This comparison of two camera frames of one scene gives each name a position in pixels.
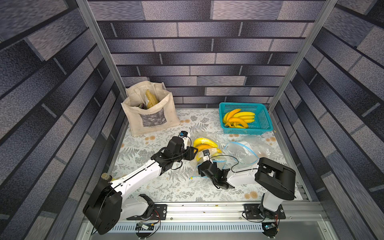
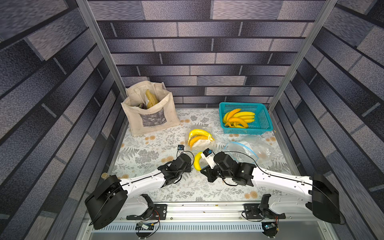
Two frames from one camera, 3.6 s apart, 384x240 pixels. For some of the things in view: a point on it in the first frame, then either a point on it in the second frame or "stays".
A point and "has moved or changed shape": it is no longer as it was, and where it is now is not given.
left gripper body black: x=187 y=155 → x=188 y=169
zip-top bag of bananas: x=216 y=144 has moved or changed shape
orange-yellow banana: x=237 y=119 stays
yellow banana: x=244 y=114 stays
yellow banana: x=225 y=117 stays
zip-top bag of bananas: x=246 y=152 stays
